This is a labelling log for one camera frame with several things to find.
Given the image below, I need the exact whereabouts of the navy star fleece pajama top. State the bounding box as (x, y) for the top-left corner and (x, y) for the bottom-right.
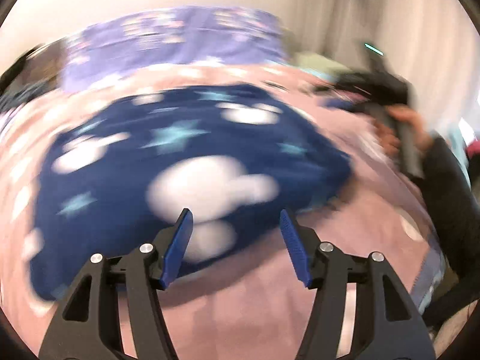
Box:
(29, 85), (352, 301)

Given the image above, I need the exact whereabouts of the black right sleeve forearm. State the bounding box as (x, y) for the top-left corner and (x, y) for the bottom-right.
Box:
(412, 133), (479, 328)

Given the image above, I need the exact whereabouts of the person right hand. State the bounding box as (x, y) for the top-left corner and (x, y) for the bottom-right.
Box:
(373, 105), (433, 158)

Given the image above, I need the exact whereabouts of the pink polka dot duvet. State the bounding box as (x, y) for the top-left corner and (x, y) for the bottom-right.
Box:
(1, 65), (445, 359)

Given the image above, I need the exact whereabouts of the green pillow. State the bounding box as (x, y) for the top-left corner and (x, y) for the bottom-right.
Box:
(293, 51), (352, 76)

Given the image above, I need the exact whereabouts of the grey curtain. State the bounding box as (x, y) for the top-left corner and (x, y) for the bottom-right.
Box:
(290, 0), (479, 142)

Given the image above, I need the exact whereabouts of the purple tree print pillow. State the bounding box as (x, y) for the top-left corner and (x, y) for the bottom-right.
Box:
(59, 6), (287, 93)

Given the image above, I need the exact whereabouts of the brown patterned headboard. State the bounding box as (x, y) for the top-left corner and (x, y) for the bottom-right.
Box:
(15, 39), (66, 90)

